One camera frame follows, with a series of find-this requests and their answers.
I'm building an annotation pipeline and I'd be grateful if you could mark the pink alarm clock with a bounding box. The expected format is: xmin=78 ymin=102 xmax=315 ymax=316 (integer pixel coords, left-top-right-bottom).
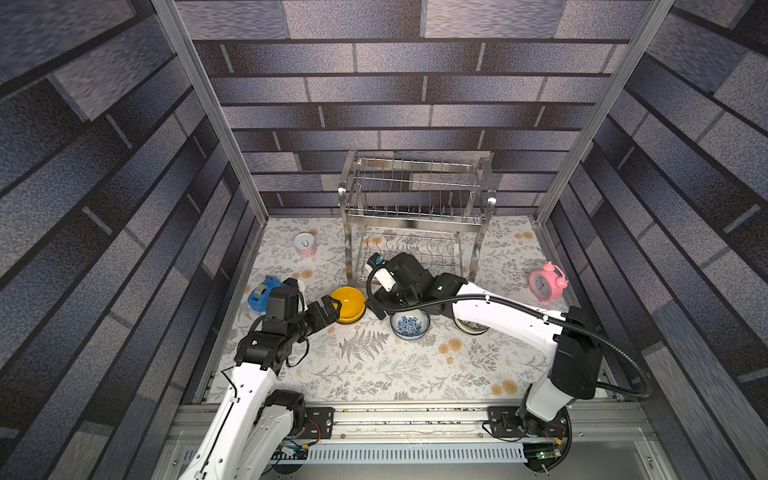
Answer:
xmin=528 ymin=261 xmax=569 ymax=302

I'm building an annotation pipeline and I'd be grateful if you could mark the pink white cup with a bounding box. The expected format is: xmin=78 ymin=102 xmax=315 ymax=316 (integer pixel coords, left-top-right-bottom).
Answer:
xmin=294 ymin=232 xmax=317 ymax=257

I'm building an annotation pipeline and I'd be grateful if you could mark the aluminium front rail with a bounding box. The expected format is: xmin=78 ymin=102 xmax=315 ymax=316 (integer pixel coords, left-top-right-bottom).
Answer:
xmin=167 ymin=400 xmax=661 ymax=448

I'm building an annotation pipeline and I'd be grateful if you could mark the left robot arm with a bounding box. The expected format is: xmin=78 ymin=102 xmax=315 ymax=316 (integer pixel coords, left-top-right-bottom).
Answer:
xmin=181 ymin=283 xmax=342 ymax=479

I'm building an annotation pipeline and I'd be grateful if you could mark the blue tape dispenser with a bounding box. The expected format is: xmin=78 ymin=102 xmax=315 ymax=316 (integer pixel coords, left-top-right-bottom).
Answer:
xmin=247 ymin=276 xmax=282 ymax=313

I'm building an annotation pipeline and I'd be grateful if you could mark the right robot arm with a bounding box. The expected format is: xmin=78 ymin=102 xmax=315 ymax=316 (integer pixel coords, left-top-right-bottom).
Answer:
xmin=365 ymin=253 xmax=603 ymax=423

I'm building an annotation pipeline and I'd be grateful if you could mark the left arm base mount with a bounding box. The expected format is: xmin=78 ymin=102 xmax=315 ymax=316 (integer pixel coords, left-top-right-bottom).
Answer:
xmin=288 ymin=407 xmax=336 ymax=443

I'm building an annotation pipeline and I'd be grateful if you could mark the dark floral bowl stack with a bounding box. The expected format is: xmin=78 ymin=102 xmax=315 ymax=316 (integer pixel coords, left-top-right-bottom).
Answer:
xmin=454 ymin=319 xmax=489 ymax=336

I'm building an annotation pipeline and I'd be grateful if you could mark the right black corrugated cable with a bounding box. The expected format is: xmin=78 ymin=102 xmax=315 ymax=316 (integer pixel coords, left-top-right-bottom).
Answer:
xmin=365 ymin=263 xmax=652 ymax=400

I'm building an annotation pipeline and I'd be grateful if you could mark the stainless steel dish rack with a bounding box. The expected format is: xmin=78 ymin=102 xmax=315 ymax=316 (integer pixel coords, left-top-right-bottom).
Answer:
xmin=337 ymin=151 xmax=498 ymax=285

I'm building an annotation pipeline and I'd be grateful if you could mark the floral tablecloth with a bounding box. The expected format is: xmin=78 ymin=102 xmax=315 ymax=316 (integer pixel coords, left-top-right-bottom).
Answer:
xmin=206 ymin=215 xmax=610 ymax=403

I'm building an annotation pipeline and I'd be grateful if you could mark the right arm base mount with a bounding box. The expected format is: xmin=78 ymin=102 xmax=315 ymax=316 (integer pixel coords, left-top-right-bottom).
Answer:
xmin=486 ymin=406 xmax=570 ymax=440

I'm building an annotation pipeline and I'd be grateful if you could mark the blue white patterned bowl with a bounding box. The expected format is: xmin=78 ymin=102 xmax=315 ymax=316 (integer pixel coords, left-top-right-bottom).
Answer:
xmin=390 ymin=310 xmax=431 ymax=341

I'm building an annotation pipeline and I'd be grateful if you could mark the yellow bowl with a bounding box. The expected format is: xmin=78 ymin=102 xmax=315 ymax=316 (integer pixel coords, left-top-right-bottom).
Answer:
xmin=331 ymin=286 xmax=366 ymax=324

